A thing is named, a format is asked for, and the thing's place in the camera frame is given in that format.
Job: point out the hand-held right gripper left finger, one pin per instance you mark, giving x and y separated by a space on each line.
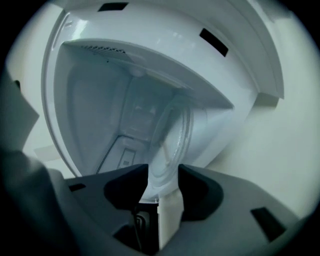
100 200

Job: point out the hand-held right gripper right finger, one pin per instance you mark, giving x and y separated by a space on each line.
225 200

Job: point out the white table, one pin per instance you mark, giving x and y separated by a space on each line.
275 150

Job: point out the round glass turntable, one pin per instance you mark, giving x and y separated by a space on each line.
172 155

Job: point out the white microwave oven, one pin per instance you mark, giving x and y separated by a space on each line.
100 112

